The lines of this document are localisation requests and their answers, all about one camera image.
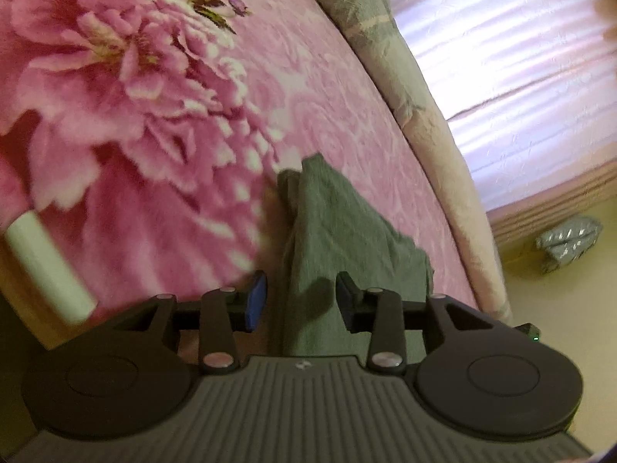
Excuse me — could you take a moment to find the silver leaf-patterned object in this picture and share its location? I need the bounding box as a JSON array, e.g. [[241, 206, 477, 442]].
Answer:
[[535, 215, 604, 275]]

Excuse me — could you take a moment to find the white sheer curtain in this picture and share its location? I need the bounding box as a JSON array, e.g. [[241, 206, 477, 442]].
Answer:
[[386, 0, 617, 213]]

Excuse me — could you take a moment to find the pink floral blanket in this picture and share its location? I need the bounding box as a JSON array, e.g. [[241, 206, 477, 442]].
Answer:
[[0, 0, 483, 348]]

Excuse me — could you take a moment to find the white cylindrical post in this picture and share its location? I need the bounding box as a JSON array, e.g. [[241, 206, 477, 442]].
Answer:
[[5, 210, 98, 324]]

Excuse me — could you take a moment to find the long pink-grey pillow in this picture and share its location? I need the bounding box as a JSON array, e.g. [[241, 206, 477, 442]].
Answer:
[[288, 0, 512, 320]]

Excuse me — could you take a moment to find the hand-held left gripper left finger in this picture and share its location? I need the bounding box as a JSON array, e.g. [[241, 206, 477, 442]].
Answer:
[[113, 270, 269, 375]]

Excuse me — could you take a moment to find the pink curtain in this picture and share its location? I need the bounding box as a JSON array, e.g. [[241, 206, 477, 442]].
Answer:
[[486, 157, 617, 249]]

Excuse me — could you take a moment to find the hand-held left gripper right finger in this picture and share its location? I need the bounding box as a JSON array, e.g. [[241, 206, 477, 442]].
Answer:
[[335, 271, 493, 375]]

